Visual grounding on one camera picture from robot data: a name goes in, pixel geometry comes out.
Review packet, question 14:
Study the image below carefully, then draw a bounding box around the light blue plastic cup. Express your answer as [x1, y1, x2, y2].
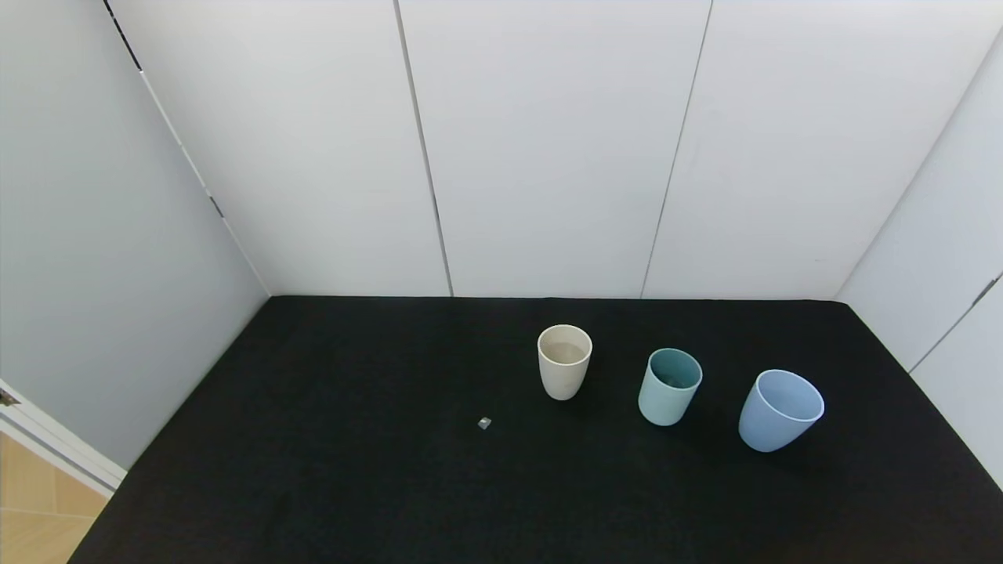
[738, 369, 825, 454]

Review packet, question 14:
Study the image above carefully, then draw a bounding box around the beige plastic cup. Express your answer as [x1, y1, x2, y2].
[538, 324, 593, 401]

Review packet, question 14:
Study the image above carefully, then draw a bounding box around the teal plastic cup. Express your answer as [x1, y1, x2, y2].
[638, 348, 704, 427]

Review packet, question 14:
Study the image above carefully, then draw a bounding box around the white door frame trim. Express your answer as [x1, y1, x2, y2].
[0, 380, 128, 499]

